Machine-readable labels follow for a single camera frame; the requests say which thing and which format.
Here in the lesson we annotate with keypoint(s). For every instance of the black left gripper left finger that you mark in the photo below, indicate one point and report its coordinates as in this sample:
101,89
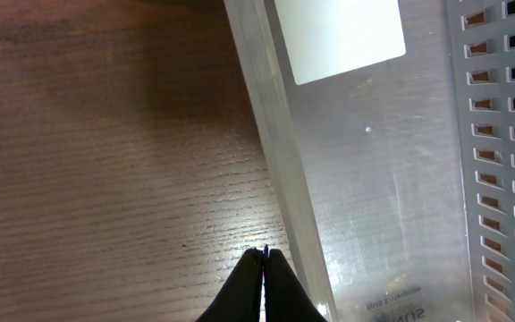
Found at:
239,298

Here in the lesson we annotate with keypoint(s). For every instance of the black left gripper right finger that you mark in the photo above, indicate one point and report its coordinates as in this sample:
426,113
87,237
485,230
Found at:
285,298

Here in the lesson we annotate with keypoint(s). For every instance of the clear perforated plastic basket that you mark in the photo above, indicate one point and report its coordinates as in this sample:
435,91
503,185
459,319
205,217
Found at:
396,180

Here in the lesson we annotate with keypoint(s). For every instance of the white label sticker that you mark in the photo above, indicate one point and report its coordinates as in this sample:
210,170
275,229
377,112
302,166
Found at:
324,38

